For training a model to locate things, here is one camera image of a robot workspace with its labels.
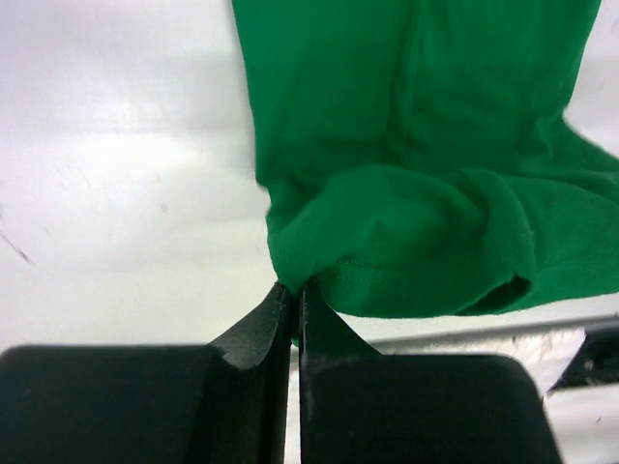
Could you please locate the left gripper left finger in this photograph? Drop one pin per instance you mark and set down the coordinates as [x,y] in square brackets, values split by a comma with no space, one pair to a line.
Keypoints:
[222,402]

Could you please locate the green t shirt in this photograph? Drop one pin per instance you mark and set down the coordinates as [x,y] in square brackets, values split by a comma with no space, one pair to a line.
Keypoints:
[417,158]

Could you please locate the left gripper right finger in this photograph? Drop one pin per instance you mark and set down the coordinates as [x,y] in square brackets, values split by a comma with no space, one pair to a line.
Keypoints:
[360,406]

